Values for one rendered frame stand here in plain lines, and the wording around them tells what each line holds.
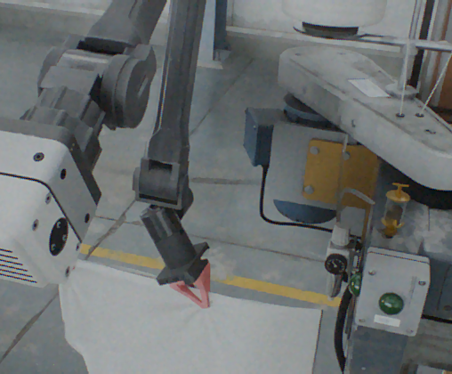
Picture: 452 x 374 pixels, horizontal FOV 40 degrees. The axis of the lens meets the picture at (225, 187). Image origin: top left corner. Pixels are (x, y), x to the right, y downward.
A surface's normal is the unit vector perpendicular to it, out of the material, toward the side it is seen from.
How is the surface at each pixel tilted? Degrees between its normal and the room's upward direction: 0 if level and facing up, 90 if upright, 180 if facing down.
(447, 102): 90
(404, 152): 90
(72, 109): 42
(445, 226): 0
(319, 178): 90
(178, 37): 71
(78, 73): 30
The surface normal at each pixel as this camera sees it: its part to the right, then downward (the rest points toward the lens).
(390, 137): -0.92, 0.15
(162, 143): -0.22, 0.14
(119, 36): -0.05, -0.55
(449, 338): -0.26, 0.44
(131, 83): 0.97, 0.18
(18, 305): 0.06, -0.88
